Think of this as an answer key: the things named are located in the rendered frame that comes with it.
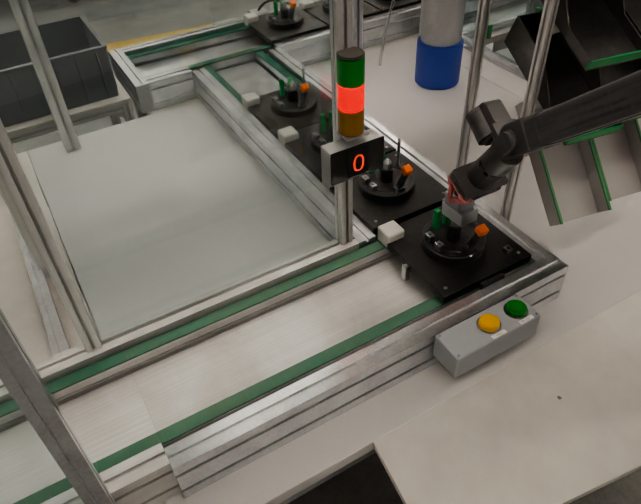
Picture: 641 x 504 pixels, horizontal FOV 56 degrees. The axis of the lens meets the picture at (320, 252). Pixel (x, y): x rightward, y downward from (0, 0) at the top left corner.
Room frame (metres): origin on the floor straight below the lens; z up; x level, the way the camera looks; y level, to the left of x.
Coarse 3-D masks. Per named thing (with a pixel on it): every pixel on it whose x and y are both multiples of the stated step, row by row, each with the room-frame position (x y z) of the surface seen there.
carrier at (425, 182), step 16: (400, 144) 1.26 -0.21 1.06; (384, 160) 1.21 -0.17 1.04; (400, 160) 1.32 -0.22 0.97; (368, 176) 1.22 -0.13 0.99; (384, 176) 1.19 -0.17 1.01; (416, 176) 1.24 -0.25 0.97; (368, 192) 1.16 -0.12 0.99; (384, 192) 1.16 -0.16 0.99; (400, 192) 1.15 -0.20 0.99; (416, 192) 1.17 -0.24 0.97; (432, 192) 1.17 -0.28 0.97; (368, 208) 1.12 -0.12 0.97; (384, 208) 1.12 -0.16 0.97; (400, 208) 1.11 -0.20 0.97; (416, 208) 1.11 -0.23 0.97; (432, 208) 1.12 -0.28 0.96; (368, 224) 1.06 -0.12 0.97
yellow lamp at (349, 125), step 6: (342, 114) 0.98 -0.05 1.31; (348, 114) 0.97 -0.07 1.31; (354, 114) 0.97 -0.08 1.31; (360, 114) 0.98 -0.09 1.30; (342, 120) 0.98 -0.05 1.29; (348, 120) 0.97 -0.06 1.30; (354, 120) 0.97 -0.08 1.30; (360, 120) 0.98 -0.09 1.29; (342, 126) 0.98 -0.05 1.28; (348, 126) 0.97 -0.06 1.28; (354, 126) 0.97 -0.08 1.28; (360, 126) 0.98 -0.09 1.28; (342, 132) 0.98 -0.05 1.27; (348, 132) 0.97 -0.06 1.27; (354, 132) 0.97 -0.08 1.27; (360, 132) 0.98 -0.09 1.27
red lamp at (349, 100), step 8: (344, 88) 0.98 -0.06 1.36; (352, 88) 0.97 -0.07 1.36; (360, 88) 0.98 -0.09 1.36; (344, 96) 0.97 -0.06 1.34; (352, 96) 0.97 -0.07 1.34; (360, 96) 0.98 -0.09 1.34; (344, 104) 0.97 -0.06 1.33; (352, 104) 0.97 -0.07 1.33; (360, 104) 0.98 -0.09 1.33; (344, 112) 0.97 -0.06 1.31; (352, 112) 0.97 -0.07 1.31
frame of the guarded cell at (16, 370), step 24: (48, 288) 0.99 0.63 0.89; (0, 312) 0.42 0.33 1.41; (48, 312) 0.92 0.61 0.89; (0, 336) 0.40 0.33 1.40; (48, 336) 0.84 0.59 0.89; (0, 360) 0.40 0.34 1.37; (24, 360) 0.41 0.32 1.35; (24, 384) 0.41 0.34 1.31; (24, 408) 0.39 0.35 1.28; (48, 408) 0.40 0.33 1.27; (48, 432) 0.40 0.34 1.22; (72, 432) 0.43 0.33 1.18; (72, 456) 0.40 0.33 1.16; (72, 480) 0.40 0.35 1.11; (96, 480) 0.41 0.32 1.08
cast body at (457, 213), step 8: (456, 192) 0.97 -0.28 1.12; (448, 200) 0.98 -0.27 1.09; (472, 200) 0.96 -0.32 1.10; (448, 208) 0.97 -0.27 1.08; (456, 208) 0.95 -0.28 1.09; (464, 208) 0.95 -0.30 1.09; (472, 208) 0.96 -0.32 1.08; (448, 216) 0.97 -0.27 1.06; (456, 216) 0.95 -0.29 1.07; (464, 216) 0.94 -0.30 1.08; (472, 216) 0.95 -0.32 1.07; (464, 224) 0.94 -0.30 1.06
